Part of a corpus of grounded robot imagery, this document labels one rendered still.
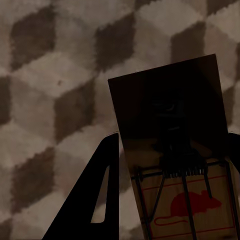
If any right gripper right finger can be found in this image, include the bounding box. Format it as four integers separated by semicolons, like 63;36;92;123
228;133;240;173

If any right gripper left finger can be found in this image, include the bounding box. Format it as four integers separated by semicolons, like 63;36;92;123
42;133;119;240

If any mousetrap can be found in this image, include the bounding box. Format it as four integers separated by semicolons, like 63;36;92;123
108;54;240;240

